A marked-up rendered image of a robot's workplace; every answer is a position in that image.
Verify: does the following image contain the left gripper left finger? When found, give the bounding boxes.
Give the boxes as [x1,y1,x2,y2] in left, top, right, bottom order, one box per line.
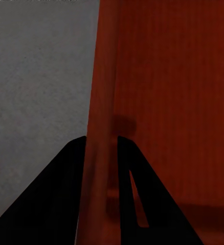
[0,136,86,245]

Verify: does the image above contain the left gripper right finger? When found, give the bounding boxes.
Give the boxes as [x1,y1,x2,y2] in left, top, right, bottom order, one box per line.
[118,136,204,245]

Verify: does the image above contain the storage box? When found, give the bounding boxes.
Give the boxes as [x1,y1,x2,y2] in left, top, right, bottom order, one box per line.
[76,0,224,245]

